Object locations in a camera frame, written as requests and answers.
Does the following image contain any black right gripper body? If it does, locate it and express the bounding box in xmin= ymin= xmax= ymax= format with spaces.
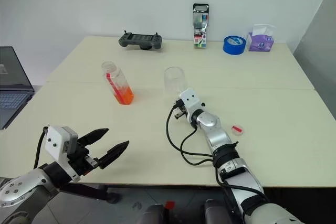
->
xmin=174 ymin=108 xmax=188 ymax=121

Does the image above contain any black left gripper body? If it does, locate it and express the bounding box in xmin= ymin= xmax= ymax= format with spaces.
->
xmin=66 ymin=141 xmax=102 ymax=178

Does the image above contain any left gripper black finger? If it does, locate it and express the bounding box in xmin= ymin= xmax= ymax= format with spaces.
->
xmin=99 ymin=140 xmax=130 ymax=170
xmin=77 ymin=127 xmax=110 ymax=148

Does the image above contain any clear plastic wine glass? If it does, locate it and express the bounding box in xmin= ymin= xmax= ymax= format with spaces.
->
xmin=163 ymin=66 xmax=186 ymax=98

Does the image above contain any bottle with orange liquid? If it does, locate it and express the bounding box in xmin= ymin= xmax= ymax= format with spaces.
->
xmin=100 ymin=61 xmax=135 ymax=106

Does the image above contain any white red bottle cap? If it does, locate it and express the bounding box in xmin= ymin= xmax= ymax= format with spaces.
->
xmin=231 ymin=123 xmax=245 ymax=137

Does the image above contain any black table leg foot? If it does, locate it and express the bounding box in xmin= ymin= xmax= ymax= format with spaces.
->
xmin=58 ymin=182 xmax=120 ymax=205

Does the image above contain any dark rounded shape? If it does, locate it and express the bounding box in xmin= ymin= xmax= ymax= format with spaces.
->
xmin=136 ymin=203 xmax=169 ymax=224

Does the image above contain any grey handheld remote controller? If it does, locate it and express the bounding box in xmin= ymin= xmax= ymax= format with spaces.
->
xmin=118 ymin=30 xmax=163 ymax=51

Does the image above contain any blue tape roll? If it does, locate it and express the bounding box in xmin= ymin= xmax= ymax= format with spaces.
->
xmin=223 ymin=35 xmax=247 ymax=56

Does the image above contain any marker pen pack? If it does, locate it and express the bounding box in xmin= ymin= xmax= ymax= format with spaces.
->
xmin=192 ymin=3 xmax=210 ymax=50

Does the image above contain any dark grey laptop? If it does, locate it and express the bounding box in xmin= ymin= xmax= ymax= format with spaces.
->
xmin=0 ymin=46 xmax=36 ymax=131

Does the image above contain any purple tissue box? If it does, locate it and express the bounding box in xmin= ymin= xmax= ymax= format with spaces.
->
xmin=246 ymin=23 xmax=277 ymax=52

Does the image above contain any grey partition panel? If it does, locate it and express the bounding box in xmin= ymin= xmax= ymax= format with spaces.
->
xmin=292 ymin=0 xmax=336 ymax=121

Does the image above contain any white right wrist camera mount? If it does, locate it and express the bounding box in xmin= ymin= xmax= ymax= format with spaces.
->
xmin=178 ymin=88 xmax=205 ymax=116

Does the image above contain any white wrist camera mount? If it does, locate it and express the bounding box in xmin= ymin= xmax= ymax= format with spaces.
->
xmin=178 ymin=88 xmax=205 ymax=116
xmin=44 ymin=125 xmax=81 ymax=183

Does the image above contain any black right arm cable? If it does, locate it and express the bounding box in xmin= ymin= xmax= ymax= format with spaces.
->
xmin=165 ymin=99 xmax=270 ymax=204

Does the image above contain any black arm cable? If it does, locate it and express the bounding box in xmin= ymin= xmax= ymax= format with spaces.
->
xmin=33 ymin=126 xmax=51 ymax=170
xmin=165 ymin=99 xmax=270 ymax=204

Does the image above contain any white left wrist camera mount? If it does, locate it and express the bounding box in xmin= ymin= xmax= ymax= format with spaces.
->
xmin=44 ymin=125 xmax=81 ymax=183

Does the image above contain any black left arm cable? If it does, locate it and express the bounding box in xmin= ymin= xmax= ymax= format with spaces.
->
xmin=33 ymin=126 xmax=51 ymax=170

